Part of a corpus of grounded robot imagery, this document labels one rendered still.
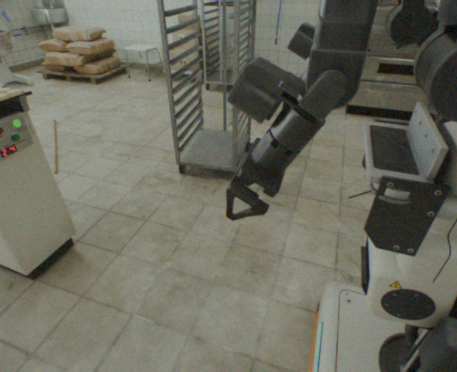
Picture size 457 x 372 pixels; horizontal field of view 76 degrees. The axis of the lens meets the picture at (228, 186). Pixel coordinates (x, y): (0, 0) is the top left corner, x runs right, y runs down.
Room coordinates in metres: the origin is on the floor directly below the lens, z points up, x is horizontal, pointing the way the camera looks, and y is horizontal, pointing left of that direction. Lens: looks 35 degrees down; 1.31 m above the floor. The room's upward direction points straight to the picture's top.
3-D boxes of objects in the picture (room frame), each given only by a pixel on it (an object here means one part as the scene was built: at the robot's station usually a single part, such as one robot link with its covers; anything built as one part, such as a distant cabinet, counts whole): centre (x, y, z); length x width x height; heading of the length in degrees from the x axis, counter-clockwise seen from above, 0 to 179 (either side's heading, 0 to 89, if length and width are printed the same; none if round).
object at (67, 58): (4.84, 2.43, 0.32); 0.72 x 0.42 x 0.17; 75
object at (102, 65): (4.97, 2.06, 0.19); 0.72 x 0.42 x 0.15; 165
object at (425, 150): (0.51, -0.36, 0.99); 0.28 x 0.16 x 0.22; 161
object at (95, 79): (5.05, 2.35, 0.06); 1.20 x 0.80 x 0.11; 73
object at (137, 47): (4.97, 1.31, 0.23); 0.45 x 0.45 x 0.46; 63
